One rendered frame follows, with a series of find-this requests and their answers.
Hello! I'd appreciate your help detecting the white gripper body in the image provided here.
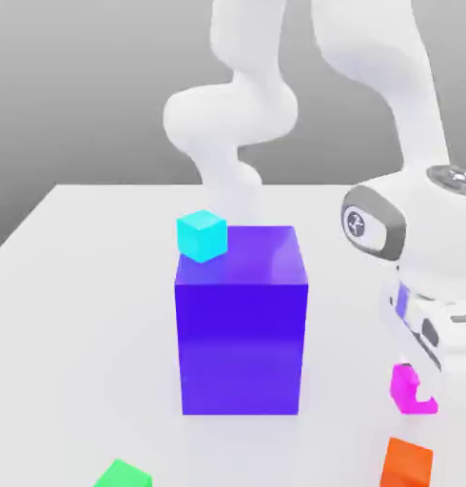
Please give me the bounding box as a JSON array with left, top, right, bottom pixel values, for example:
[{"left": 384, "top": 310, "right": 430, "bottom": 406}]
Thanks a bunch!
[{"left": 379, "top": 299, "right": 445, "bottom": 397}]

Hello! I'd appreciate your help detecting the small orange cube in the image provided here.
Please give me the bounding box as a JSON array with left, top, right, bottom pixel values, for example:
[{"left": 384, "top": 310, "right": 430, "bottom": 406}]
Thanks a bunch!
[{"left": 379, "top": 437, "right": 435, "bottom": 487}]

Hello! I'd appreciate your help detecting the small green cube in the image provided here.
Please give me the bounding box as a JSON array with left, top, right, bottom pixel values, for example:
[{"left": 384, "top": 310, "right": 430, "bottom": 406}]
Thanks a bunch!
[{"left": 92, "top": 458, "right": 154, "bottom": 487}]

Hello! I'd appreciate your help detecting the small magenta cube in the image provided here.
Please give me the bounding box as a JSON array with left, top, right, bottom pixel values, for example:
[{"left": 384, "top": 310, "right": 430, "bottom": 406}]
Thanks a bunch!
[{"left": 389, "top": 362, "right": 439, "bottom": 416}]

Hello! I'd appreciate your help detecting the large blue box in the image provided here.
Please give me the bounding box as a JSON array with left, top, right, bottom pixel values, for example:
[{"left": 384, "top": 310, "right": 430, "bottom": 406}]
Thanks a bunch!
[{"left": 174, "top": 224, "right": 309, "bottom": 417}]

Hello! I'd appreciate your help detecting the small cyan cube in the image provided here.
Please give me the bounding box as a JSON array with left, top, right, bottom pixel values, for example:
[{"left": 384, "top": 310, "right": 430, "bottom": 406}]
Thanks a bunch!
[{"left": 176, "top": 208, "right": 229, "bottom": 264}]

